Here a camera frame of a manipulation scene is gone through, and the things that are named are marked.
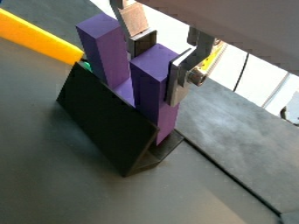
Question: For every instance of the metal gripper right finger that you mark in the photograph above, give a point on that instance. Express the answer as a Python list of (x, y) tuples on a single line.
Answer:
[(182, 74)]

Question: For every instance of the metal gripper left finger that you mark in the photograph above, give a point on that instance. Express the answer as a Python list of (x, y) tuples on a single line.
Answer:
[(140, 36)]

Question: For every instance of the purple U-shaped block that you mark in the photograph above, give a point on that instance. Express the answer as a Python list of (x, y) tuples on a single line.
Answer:
[(139, 78)]

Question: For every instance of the black angled fixture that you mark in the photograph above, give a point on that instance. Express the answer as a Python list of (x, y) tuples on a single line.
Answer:
[(115, 126)]

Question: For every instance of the green zigzag block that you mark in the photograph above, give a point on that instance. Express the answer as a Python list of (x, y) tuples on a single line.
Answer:
[(87, 65)]

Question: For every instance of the yellow long block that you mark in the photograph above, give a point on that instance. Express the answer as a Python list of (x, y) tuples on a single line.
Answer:
[(26, 34)]

